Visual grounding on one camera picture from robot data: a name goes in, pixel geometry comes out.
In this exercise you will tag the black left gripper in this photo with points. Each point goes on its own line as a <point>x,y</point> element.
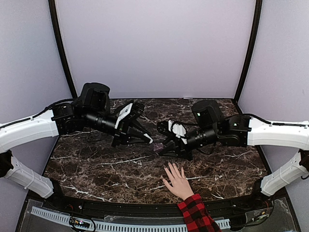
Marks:
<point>128,132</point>

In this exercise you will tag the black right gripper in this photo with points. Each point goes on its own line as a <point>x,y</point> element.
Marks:
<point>178,146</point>

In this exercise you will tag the white nail polish brush cap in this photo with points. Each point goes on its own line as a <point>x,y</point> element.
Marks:
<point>149,137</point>

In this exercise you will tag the purple nail polish bottle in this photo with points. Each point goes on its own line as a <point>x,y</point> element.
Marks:
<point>158,147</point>

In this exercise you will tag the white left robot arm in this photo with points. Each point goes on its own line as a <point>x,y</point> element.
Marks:
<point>90,110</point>

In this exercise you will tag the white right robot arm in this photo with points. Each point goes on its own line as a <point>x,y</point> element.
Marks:
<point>240,130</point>

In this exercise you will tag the red plaid sleeve forearm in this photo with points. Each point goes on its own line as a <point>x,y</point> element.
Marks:
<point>196,216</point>

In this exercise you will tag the person's bare hand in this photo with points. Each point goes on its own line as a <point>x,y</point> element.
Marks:
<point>178,185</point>

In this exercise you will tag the small green circuit board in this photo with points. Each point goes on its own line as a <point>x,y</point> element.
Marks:
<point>80,224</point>

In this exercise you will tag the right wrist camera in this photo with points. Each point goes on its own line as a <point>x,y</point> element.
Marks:
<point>169,128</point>

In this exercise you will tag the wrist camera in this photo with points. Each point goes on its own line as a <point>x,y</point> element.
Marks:
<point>169,128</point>
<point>131,111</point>

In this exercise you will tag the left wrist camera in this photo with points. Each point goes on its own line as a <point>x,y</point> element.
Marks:
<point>131,111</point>

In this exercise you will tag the grey slotted cable duct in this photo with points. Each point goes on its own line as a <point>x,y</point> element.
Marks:
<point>113,224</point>

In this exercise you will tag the black left frame post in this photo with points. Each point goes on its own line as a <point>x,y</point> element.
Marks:
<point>60,47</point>

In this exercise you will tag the black frame post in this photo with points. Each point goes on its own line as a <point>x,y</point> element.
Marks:
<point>250,49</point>
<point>60,47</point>

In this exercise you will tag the black right frame post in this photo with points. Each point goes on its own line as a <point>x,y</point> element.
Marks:
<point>250,49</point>

